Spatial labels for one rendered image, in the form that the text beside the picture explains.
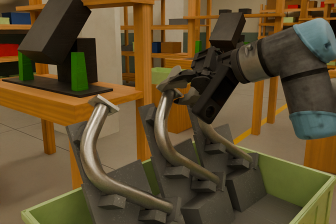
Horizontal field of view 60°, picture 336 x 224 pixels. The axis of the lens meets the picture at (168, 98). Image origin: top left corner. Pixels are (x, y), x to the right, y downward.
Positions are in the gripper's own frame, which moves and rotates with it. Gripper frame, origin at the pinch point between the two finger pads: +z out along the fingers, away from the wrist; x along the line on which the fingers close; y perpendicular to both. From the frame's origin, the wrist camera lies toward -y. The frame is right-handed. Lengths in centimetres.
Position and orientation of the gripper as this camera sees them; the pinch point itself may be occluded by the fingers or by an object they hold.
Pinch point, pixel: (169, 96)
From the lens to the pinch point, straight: 68.8
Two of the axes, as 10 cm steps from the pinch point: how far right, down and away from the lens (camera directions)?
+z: -7.2, 2.2, 6.5
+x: -6.5, -5.6, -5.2
